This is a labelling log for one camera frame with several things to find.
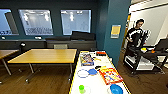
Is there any blue plastic bowl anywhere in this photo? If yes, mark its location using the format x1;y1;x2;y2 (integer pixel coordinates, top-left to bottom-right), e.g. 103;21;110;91
109;83;124;94

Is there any white gaming table yellow rim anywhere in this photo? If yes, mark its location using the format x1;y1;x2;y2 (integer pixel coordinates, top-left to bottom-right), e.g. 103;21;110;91
68;49;132;94

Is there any dark long bench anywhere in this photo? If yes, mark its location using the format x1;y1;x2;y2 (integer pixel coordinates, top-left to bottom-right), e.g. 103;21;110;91
0;35;98;52

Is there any black flat screen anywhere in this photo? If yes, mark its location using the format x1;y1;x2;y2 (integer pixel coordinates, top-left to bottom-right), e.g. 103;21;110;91
70;30;97;42

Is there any blue board game box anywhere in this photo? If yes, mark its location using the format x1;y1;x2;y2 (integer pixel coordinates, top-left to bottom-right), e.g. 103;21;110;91
79;52;95;67

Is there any red orange flat item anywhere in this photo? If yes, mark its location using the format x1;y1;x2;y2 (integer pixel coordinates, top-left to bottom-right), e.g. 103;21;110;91
95;50;108;56

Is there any small yellow item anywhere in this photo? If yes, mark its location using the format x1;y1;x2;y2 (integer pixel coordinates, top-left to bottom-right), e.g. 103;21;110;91
94;56;103;63

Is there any grey chair back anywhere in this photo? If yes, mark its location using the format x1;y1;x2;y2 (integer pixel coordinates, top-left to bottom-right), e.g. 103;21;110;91
53;43;69;50

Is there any blue round disc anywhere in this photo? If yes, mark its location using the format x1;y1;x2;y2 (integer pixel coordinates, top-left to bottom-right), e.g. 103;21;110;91
87;67;99;76

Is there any white plate with blue rim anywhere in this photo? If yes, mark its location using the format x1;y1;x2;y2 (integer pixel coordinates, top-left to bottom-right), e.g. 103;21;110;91
76;68;90;79

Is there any glass window pane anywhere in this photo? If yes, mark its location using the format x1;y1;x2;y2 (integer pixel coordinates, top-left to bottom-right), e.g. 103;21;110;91
18;8;54;36
60;9;92;36
0;8;20;36

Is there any large wooden table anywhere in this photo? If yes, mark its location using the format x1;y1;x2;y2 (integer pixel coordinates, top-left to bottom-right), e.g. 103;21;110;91
7;48;78;84

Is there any small white item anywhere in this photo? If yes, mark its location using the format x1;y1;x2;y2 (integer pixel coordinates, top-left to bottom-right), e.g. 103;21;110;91
34;35;43;40

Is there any person in black clothes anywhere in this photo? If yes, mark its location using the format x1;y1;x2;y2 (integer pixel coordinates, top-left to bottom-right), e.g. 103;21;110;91
126;18;147;49

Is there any black wheeled cart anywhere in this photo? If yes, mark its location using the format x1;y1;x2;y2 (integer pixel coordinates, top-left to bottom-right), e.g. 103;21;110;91
123;29;168;76

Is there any black round object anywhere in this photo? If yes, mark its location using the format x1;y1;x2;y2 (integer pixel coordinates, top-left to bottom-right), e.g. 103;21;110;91
19;42;27;53

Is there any small wooden table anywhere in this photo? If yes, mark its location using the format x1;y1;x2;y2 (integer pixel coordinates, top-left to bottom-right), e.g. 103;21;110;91
0;49;21;76

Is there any black cart monitor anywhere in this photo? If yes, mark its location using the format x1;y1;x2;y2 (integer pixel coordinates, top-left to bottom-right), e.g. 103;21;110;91
154;38;168;51

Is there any yellow wall poster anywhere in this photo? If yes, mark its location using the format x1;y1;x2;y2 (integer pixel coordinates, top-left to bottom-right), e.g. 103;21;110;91
110;24;122;39

